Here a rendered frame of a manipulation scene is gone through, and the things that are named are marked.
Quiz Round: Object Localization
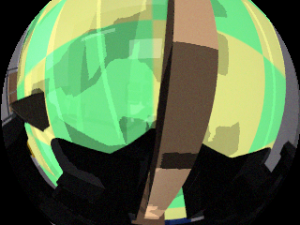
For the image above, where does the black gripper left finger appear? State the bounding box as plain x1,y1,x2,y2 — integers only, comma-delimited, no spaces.
50,127,157,221

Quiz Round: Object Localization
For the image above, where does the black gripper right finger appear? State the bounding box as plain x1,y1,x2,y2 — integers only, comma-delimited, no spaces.
181,143,271,220

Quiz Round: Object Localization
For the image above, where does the brown wooden post with two pegs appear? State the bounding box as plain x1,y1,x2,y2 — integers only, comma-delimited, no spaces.
132,181,165,225

